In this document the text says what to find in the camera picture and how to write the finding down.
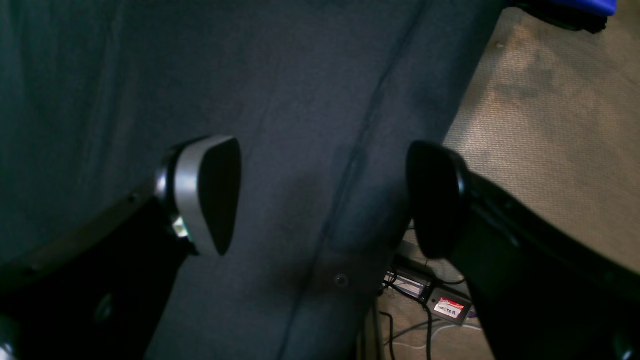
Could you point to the black box with name tag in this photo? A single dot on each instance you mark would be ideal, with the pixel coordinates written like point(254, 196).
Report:
point(449, 305)

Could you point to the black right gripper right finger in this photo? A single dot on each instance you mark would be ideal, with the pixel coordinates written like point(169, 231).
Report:
point(538, 293)

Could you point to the black table cloth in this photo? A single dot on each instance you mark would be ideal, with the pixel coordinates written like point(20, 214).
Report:
point(324, 97)

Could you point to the blue plastic box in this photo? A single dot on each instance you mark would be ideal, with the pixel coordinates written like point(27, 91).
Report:
point(573, 15)

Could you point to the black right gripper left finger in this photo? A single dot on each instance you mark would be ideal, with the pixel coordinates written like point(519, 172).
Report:
point(99, 292)

